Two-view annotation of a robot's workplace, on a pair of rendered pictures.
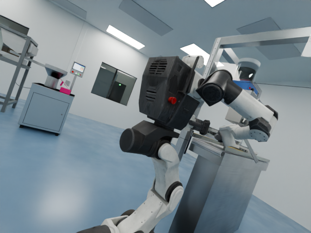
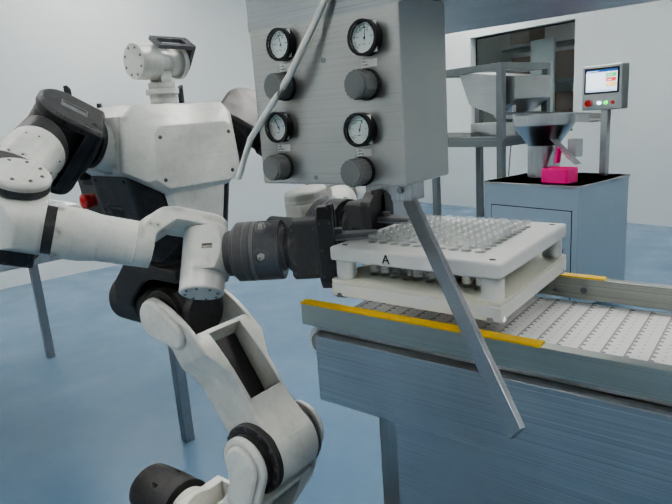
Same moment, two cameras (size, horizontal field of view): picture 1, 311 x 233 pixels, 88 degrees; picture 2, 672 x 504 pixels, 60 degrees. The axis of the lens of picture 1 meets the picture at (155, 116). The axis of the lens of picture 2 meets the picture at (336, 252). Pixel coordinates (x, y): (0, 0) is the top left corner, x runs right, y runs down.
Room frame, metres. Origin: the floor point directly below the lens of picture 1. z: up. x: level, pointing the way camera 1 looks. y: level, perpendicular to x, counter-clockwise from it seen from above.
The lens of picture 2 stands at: (1.02, -1.31, 1.21)
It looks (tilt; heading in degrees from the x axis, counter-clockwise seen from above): 13 degrees down; 80
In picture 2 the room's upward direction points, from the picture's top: 4 degrees counter-clockwise
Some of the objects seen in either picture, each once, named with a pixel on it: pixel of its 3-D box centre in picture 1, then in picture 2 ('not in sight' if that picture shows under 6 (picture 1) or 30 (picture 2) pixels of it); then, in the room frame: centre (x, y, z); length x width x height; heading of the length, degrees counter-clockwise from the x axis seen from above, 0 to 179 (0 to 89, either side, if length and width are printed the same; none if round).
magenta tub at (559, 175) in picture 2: (65, 90); (559, 175); (2.82, 1.64, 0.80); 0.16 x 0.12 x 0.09; 117
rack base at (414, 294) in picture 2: (219, 139); (451, 274); (1.31, -0.55, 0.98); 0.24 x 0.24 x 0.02; 42
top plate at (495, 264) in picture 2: (220, 133); (451, 241); (1.31, -0.55, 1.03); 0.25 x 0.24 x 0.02; 42
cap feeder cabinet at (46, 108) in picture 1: (49, 109); (553, 239); (2.92, 1.86, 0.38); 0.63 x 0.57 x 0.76; 117
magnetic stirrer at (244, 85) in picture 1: (240, 88); not in sight; (1.25, -0.54, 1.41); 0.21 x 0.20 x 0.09; 42
